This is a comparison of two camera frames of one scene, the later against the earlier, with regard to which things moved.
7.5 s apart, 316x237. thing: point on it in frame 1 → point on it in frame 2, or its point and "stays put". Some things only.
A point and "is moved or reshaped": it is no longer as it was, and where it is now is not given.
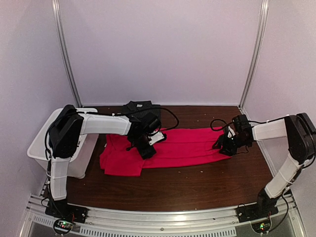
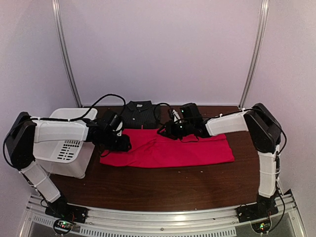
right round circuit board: [261, 227] stays put
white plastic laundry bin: [78, 164] stays put
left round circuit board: [62, 226] stays put
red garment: [180, 146] is moved or reshaped
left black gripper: [146, 154] → [123, 146]
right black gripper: [222, 140] → [169, 132]
